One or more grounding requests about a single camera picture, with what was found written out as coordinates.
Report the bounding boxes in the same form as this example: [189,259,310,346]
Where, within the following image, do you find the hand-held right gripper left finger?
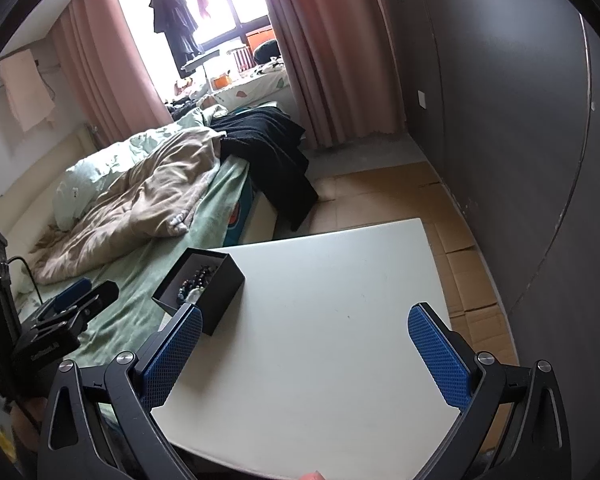
[39,304,204,480]

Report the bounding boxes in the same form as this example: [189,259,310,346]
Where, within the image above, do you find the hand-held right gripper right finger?
[406,302,567,480]

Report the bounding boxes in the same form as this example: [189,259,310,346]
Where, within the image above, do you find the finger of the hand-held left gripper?
[36,277,93,322]
[62,281,121,328]

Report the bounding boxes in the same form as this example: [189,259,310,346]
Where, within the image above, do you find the dark beaded bracelet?
[177,265,216,301]

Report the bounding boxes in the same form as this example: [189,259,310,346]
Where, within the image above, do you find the black jewelry box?
[151,247,246,337]

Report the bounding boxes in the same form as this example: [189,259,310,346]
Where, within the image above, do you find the person's left forearm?
[11,396,46,461]

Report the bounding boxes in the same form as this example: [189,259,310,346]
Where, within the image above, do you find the bed with green sheet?
[0,105,281,431]

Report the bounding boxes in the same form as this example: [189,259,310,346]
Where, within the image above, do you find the beige duvet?
[30,127,223,285]

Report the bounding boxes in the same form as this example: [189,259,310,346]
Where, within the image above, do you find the light green duvet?
[52,106,228,231]

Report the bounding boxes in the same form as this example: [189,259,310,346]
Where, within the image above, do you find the white table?
[300,157,521,461]

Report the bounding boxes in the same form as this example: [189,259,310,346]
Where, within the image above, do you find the beige towel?
[0,50,57,133]

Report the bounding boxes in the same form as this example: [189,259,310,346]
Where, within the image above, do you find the black blanket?
[210,109,320,232]

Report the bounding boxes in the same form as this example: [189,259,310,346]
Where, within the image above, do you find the pink curtain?
[50,0,173,148]
[255,0,406,148]

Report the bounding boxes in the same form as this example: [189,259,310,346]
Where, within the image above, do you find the white ironing board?
[180,51,220,73]

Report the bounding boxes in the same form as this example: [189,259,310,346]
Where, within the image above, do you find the grey wardrobe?
[372,0,600,311]

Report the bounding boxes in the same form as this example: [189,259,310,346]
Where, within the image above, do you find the table with printed cloth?
[210,57,291,111]

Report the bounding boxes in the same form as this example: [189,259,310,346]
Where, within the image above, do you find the dark hanging clothes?
[149,0,203,63]

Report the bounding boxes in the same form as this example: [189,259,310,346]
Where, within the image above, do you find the black round cushion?
[254,41,281,63]

